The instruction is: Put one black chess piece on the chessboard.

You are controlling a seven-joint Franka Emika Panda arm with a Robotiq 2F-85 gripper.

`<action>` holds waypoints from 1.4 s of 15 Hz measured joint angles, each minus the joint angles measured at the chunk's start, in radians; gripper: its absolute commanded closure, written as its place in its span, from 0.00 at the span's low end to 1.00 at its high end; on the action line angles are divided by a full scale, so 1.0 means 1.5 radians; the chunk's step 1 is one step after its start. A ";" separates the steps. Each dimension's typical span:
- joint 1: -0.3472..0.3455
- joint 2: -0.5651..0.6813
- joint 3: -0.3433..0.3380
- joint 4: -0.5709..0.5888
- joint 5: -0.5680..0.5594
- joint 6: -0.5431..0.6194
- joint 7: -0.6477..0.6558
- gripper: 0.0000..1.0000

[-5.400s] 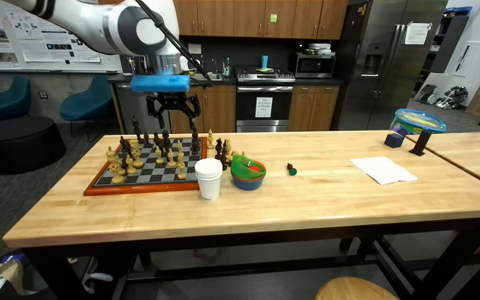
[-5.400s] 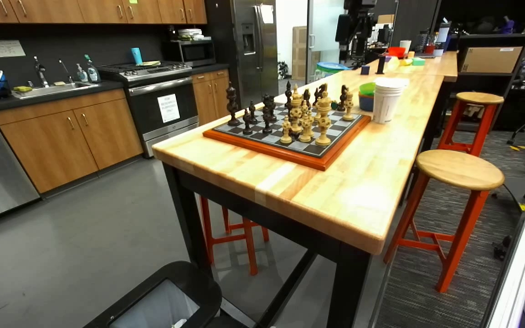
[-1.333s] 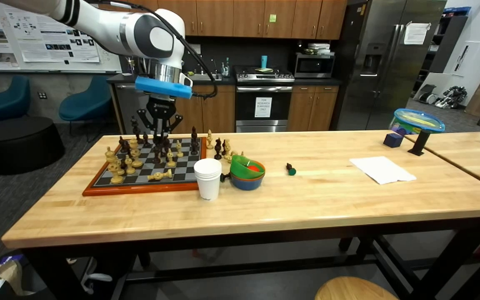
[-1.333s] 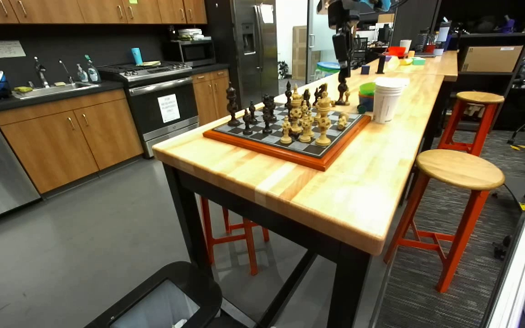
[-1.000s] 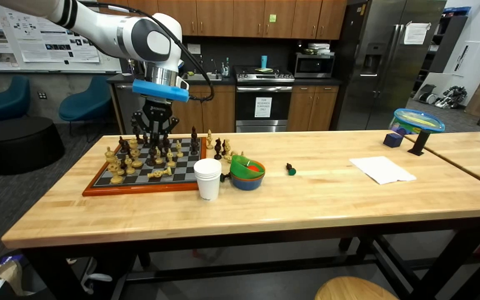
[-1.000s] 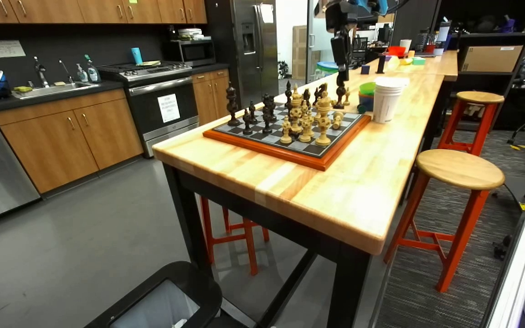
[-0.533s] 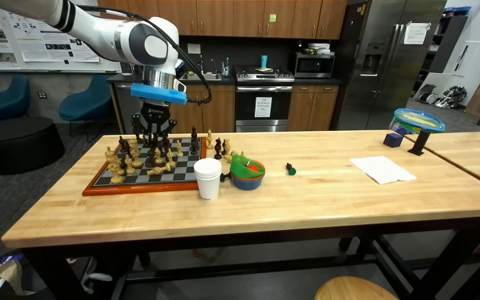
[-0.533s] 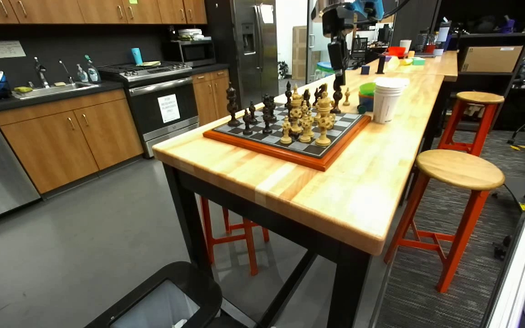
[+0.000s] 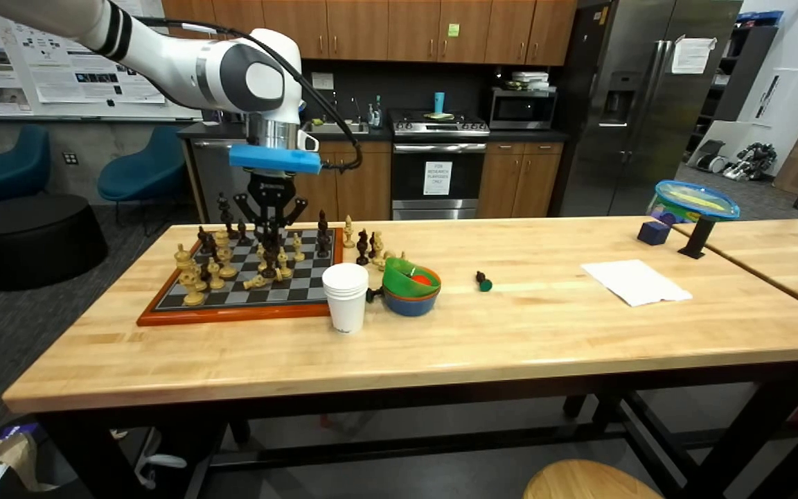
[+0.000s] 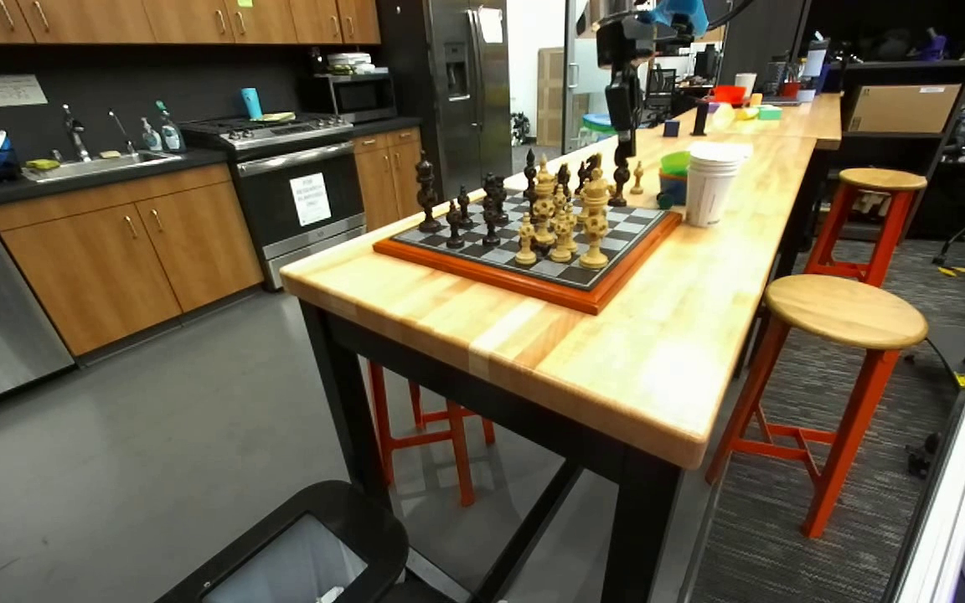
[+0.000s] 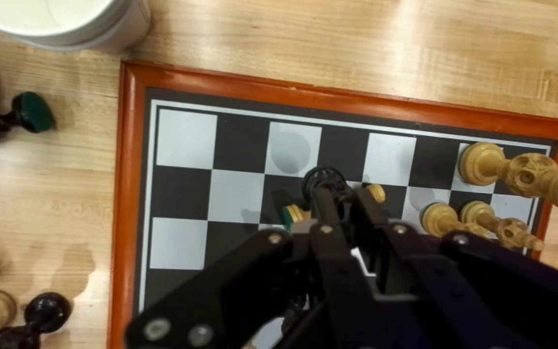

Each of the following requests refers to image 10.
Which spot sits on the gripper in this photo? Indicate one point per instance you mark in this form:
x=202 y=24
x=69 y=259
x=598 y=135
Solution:
x=621 y=105

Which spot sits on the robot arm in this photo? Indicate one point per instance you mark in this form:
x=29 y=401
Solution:
x=667 y=15

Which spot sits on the small cream chess piece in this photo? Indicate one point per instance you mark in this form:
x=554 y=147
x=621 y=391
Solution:
x=526 y=247
x=637 y=180

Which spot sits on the tall cream chess piece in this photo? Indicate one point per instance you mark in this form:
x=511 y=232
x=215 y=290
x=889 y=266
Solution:
x=594 y=226
x=544 y=205

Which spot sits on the small black chess piece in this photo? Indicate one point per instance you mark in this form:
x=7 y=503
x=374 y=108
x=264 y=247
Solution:
x=464 y=209
x=455 y=230

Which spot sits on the tall black chess piece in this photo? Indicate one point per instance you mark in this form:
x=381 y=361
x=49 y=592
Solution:
x=427 y=201

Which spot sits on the dark blue cup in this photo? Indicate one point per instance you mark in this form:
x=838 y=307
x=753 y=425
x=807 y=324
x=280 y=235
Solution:
x=671 y=128

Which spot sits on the green bowl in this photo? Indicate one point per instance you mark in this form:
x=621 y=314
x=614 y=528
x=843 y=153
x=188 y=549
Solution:
x=675 y=163

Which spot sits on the red bowl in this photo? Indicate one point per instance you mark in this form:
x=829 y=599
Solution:
x=729 y=94

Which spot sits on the stack of white paper cups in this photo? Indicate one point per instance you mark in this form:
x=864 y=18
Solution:
x=710 y=188

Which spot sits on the white cup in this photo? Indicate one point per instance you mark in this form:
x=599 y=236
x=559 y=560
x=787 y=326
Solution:
x=745 y=84

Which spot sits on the steel refrigerator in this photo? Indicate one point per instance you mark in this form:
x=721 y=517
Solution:
x=466 y=92

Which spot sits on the narrow wooden base cabinet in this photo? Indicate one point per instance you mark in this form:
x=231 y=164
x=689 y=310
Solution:
x=386 y=176

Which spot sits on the microwave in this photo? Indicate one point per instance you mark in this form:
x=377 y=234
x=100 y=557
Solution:
x=357 y=96

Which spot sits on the wooden stool with red legs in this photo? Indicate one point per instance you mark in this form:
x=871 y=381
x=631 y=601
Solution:
x=880 y=180
x=457 y=444
x=843 y=310

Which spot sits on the cardboard box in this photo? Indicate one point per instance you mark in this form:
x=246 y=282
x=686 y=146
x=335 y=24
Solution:
x=903 y=109

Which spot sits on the black shelf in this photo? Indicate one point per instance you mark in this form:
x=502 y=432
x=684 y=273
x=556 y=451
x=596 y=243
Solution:
x=910 y=146

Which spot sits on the steel stove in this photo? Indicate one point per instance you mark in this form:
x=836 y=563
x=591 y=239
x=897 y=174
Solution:
x=298 y=193

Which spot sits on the teal cup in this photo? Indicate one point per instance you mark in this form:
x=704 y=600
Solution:
x=252 y=104

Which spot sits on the tall soap bottle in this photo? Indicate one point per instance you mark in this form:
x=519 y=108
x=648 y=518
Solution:
x=170 y=132

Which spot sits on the small soap bottle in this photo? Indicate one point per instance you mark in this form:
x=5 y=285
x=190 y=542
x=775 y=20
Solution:
x=151 y=138

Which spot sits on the steel sink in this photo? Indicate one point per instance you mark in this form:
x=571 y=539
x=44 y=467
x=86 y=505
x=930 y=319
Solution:
x=97 y=166

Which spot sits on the black trash bin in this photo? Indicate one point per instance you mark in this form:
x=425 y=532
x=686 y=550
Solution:
x=315 y=536

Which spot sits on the wide wooden base cabinet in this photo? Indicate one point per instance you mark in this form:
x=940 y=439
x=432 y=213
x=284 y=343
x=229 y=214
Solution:
x=114 y=260

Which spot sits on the tap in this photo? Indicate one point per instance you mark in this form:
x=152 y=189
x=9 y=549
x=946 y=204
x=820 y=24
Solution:
x=76 y=134

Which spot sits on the paper notice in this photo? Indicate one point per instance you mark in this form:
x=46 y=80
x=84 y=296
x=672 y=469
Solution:
x=15 y=90

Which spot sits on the wooden chessboard with orange frame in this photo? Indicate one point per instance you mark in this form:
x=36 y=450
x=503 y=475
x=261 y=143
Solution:
x=533 y=276

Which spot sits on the row of wooden wall cabinets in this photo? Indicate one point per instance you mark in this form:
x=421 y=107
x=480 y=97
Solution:
x=156 y=18

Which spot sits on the white metal frame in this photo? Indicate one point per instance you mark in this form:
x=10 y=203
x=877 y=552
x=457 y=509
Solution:
x=947 y=494

